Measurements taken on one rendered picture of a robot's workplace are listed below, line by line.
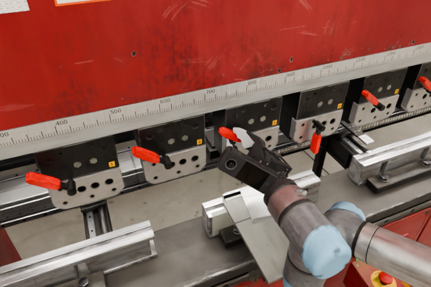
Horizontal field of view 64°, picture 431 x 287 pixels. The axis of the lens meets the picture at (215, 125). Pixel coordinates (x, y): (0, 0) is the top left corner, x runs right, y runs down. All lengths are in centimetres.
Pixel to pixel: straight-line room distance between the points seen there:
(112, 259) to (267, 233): 42
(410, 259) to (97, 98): 63
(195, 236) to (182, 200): 129
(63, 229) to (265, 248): 167
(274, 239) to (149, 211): 149
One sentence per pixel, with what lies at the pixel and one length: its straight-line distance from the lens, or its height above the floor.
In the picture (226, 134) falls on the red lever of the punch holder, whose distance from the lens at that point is 77.
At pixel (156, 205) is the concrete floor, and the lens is 238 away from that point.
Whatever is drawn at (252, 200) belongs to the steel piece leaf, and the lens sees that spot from 104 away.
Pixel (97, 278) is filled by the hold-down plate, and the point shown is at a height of 90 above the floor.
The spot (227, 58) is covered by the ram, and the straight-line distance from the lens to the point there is 73.
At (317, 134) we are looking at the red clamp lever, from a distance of 95.
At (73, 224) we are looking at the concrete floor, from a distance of 242.
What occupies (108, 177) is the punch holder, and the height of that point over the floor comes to 123.
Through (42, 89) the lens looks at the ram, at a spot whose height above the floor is 147.
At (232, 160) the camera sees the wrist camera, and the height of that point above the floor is 134.
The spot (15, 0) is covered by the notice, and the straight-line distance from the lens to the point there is 62.
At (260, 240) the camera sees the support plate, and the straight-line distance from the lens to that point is 96.
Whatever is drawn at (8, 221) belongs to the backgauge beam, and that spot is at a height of 91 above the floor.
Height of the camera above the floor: 177
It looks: 36 degrees down
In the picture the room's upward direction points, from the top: straight up
